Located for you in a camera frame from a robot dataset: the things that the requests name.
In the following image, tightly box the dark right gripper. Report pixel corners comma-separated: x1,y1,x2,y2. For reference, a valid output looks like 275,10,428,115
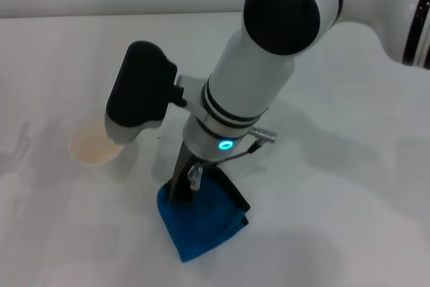
169,141,204,206

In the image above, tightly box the blue rag with black trim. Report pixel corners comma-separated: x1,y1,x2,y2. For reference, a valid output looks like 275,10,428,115
155,167,251,264

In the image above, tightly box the white paper cup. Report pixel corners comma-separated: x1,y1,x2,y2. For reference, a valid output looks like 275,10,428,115
69,118,139,181

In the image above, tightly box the clear plastic cable plug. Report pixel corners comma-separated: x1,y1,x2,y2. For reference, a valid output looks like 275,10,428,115
187,161,204,191

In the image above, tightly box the thin cable with silver connector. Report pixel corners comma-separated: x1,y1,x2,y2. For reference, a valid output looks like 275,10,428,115
200,126,279,169

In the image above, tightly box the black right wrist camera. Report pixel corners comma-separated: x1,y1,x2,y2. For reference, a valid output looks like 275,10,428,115
104,40,187,145

